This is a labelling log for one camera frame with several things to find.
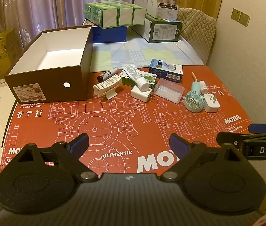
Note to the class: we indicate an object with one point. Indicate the white plastic holder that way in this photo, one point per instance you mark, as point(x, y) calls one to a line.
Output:
point(107, 82)

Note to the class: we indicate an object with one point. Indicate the lilac patterned curtain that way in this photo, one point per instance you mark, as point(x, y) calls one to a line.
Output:
point(41, 4)

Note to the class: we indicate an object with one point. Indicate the blue white medicine box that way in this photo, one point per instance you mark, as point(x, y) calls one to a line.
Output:
point(165, 71)

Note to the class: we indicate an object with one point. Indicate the white ointment tube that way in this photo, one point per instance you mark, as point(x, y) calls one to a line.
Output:
point(135, 75)

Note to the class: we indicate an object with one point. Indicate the beige wall socket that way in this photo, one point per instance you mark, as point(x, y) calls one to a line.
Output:
point(244, 19)
point(235, 14)

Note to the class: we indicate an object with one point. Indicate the blue flat box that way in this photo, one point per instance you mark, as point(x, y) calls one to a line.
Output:
point(109, 34)

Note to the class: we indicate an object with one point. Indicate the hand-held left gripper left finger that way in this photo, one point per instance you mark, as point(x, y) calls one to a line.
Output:
point(78, 144)

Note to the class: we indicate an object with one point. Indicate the wooden stick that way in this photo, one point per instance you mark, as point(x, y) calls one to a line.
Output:
point(194, 76)

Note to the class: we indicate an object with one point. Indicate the white open carton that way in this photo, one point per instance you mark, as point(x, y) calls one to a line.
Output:
point(163, 4)

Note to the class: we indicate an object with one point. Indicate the dark green white carton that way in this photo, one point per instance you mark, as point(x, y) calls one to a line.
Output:
point(163, 29)

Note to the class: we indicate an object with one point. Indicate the small white pill bottle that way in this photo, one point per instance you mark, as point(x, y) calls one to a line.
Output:
point(203, 88)

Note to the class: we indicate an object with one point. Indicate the small dark spray bottle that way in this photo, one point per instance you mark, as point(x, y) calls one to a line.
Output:
point(103, 76)

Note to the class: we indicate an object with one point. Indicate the pastel checked cloth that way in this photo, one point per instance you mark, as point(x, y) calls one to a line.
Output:
point(128, 51)

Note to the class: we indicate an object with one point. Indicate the green white medicine box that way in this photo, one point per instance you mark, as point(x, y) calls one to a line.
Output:
point(150, 77)

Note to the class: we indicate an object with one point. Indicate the beige quilted cover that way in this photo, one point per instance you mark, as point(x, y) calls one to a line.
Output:
point(198, 33)

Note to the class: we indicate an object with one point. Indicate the brown cardboard storage box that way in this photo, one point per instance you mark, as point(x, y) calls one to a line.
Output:
point(53, 84)

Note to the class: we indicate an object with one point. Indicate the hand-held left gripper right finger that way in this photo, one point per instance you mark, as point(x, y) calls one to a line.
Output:
point(178, 146)

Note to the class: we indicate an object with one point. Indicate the open brown cardboard box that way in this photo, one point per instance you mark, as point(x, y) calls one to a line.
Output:
point(5, 42)

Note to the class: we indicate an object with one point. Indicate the clear plastic case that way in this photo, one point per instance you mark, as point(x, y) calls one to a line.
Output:
point(168, 90)

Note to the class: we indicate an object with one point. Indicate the teal handheld fan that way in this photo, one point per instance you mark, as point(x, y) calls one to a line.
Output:
point(194, 100)

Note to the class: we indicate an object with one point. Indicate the red printed cardboard sheet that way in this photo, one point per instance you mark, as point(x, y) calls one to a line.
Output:
point(123, 113)

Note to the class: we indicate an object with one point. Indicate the green tissue multipack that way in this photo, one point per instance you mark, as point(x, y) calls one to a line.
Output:
point(114, 14)

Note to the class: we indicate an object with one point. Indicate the white charger plug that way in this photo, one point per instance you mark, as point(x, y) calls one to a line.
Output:
point(141, 93)
point(211, 104)

